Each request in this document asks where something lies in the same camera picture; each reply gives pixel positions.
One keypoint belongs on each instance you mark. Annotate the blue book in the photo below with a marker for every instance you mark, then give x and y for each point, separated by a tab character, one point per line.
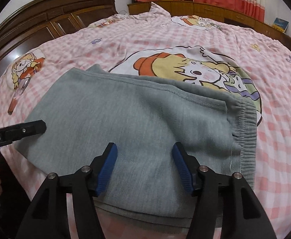
280	25

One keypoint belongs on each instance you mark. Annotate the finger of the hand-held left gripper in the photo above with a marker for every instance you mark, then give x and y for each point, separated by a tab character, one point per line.
28	129

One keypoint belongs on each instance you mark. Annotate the grey pants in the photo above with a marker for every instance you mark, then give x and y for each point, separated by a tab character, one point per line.
140	119

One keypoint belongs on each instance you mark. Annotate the pink checkered printed blanket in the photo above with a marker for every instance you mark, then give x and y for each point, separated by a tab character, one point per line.
160	42

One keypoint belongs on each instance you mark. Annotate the dark wooden headboard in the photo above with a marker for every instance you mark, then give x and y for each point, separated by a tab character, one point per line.
40	22

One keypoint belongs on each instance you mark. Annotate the long wooden cabinet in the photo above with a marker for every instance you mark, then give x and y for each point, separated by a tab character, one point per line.
210	11

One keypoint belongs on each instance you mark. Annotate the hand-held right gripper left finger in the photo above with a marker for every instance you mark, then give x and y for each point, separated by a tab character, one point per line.
108	169

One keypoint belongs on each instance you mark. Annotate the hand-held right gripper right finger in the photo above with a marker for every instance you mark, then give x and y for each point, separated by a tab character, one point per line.
182	169

